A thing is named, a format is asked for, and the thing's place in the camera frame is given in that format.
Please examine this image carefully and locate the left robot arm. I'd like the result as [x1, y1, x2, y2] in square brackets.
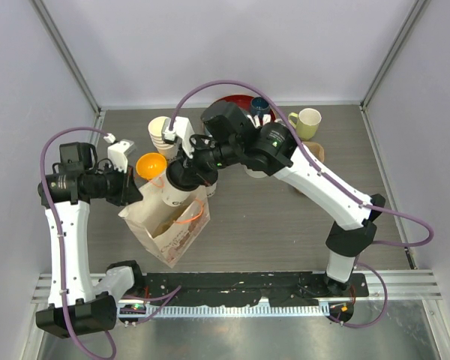
[35, 139, 145, 338]

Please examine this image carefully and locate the light green ceramic mug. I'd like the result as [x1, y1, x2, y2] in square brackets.
[288, 108, 322, 141]

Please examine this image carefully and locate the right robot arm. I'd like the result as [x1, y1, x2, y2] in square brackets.
[191, 100, 385, 296]

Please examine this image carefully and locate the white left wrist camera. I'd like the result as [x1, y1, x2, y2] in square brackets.
[103, 133, 136, 173]

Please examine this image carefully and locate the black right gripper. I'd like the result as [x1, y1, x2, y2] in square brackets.
[176, 134, 241, 188]

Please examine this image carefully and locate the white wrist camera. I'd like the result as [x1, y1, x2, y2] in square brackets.
[103, 133, 136, 173]
[161, 116, 195, 159]

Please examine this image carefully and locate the aluminium frame rail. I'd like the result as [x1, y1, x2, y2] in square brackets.
[31, 268, 443, 320]

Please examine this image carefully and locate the white straw holder tin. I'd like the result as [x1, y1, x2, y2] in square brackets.
[244, 166, 268, 179]

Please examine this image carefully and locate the white paper cup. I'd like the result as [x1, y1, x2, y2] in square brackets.
[161, 176, 198, 207]
[205, 182, 218, 197]

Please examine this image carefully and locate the dark blue ceramic cup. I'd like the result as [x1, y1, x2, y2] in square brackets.
[249, 97, 270, 119]

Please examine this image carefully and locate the orange plastic bowl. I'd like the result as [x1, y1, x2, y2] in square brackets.
[135, 152, 167, 180]

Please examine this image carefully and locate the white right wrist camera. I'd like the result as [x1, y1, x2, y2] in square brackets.
[161, 116, 195, 159]

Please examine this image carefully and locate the red round tray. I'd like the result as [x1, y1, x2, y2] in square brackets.
[217, 94, 254, 111]

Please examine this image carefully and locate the brown paper takeout bag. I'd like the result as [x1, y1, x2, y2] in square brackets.
[118, 174, 210, 268]

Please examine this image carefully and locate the brown cardboard cup carrier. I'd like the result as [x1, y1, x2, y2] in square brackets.
[294, 140, 327, 196]
[151, 209, 182, 238]

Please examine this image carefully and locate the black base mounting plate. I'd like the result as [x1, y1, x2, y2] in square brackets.
[122, 271, 369, 308]

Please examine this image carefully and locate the black cup lid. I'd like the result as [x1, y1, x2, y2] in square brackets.
[166, 160, 206, 191]

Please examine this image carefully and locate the stack of white paper cups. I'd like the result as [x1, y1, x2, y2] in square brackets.
[148, 116, 178, 161]

